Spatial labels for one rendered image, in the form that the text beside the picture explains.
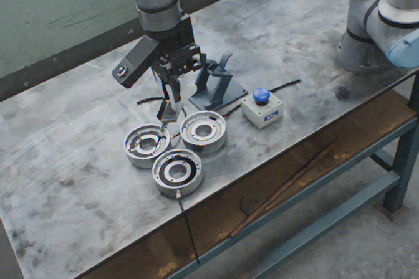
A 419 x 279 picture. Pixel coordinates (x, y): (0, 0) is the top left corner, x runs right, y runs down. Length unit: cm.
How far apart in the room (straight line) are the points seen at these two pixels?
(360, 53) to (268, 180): 41
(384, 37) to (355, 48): 17
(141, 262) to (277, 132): 47
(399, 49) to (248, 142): 37
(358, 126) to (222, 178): 57
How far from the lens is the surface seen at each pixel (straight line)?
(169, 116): 101
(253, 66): 128
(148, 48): 90
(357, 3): 118
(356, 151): 142
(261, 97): 109
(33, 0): 259
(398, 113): 154
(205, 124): 111
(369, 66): 126
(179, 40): 92
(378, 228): 193
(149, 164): 107
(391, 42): 107
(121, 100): 126
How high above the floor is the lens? 162
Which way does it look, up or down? 46 degrees down
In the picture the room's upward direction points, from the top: 10 degrees counter-clockwise
